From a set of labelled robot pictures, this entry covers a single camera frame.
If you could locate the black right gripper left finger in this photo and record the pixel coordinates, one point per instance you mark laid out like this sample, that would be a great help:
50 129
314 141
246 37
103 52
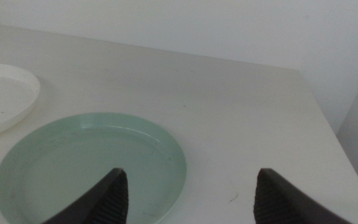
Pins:
107 202

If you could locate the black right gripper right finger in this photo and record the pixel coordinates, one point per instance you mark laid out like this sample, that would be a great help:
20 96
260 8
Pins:
278 202

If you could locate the pale green shallow bowl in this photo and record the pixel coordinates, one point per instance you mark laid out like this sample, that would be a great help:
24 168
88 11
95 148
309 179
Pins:
73 161

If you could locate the white shallow bowl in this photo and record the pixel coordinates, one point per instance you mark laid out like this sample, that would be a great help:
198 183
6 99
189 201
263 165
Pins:
2 96

